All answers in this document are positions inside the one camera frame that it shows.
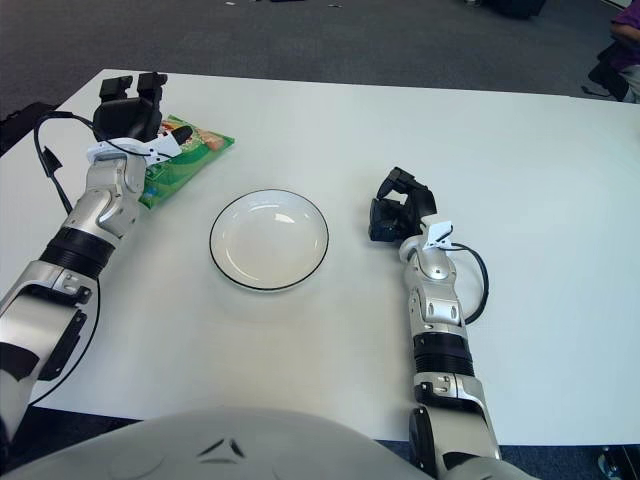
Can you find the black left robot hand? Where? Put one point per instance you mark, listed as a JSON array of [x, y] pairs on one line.
[[125, 117]]

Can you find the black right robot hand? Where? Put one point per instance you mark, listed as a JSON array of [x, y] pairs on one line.
[[420, 202]]

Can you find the green snack chips bag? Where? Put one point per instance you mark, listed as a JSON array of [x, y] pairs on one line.
[[175, 172]]

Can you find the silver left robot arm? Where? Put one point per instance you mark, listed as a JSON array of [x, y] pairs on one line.
[[105, 200]]

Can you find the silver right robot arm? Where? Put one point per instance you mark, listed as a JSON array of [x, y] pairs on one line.
[[440, 305]]

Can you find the white plate with black rim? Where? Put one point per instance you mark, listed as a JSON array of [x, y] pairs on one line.
[[270, 242]]

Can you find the black backpack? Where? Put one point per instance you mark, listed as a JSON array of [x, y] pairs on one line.
[[20, 125]]

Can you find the black case on floor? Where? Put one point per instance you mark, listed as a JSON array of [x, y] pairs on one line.
[[515, 7]]

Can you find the person in purple top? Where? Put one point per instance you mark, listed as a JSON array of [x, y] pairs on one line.
[[630, 15]]

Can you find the grey robot torso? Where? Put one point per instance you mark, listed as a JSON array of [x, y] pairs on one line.
[[225, 450]]

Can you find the office chair caster base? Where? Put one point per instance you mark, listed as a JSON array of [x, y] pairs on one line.
[[620, 462]]

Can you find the white right wrist mount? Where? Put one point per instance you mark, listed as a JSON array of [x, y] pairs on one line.
[[439, 232]]

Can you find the white wrist mount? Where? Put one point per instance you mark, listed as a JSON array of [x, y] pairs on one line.
[[160, 147], [439, 232]]

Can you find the white left wrist mount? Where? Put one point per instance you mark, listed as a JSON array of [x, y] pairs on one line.
[[160, 147]]

